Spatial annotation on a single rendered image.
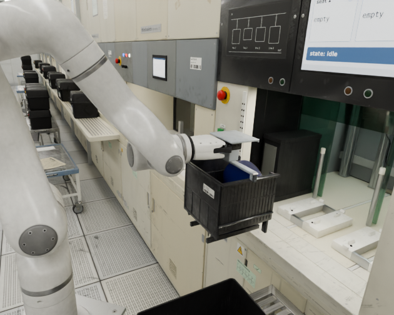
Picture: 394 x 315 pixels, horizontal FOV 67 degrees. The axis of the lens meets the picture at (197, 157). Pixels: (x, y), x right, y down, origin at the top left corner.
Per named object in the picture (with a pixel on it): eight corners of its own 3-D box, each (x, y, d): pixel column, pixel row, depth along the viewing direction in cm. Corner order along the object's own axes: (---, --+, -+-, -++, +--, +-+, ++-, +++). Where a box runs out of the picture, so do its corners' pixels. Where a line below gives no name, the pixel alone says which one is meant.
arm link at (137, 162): (185, 139, 77) (170, 131, 84) (135, 144, 70) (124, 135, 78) (184, 169, 79) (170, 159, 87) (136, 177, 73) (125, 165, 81)
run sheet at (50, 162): (27, 162, 285) (27, 160, 284) (52, 156, 302) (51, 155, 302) (43, 170, 266) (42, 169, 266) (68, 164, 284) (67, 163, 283)
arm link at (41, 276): (19, 303, 68) (0, 210, 61) (21, 255, 84) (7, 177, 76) (75, 286, 74) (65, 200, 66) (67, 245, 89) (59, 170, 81)
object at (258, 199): (181, 216, 106) (184, 129, 95) (228, 205, 115) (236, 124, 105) (218, 255, 86) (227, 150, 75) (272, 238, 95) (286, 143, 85)
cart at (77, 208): (23, 185, 341) (16, 145, 325) (71, 177, 367) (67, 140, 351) (30, 227, 263) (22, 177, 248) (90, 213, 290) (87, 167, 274)
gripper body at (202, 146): (175, 155, 89) (207, 151, 94) (192, 167, 80) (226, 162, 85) (176, 131, 86) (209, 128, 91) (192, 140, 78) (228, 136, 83)
